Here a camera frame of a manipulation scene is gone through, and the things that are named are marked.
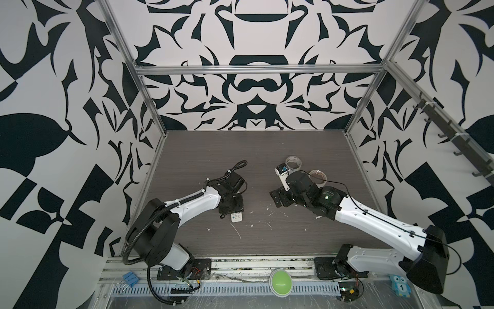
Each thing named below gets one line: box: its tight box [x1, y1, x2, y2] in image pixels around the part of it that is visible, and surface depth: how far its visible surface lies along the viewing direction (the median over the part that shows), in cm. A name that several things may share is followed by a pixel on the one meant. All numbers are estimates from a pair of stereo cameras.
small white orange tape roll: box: [308, 169, 328, 188], surface depth 101 cm
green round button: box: [268, 269, 293, 299], surface depth 71 cm
